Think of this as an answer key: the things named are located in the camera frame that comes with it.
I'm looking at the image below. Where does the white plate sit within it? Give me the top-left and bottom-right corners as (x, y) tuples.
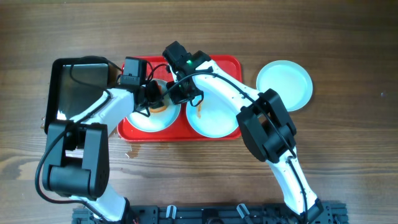
(127, 79), (181, 133)
(256, 60), (313, 112)
(186, 92), (238, 138)

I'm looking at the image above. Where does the black water tray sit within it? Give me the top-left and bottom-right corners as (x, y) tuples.
(44, 56), (112, 133)

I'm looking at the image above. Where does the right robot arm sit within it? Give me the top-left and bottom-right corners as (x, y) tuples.
(167, 58), (322, 223)

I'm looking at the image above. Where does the green orange sponge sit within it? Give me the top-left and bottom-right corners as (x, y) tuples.
(149, 105), (167, 113)

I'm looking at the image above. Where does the red plastic tray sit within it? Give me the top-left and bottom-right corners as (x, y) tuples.
(117, 55), (242, 142)

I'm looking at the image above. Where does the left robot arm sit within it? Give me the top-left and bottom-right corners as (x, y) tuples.
(35, 81), (162, 223)

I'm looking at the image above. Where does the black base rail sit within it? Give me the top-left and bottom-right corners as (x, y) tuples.
(72, 202), (349, 224)

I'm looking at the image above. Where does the white plate top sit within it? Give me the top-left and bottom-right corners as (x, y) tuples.
(127, 79), (181, 133)

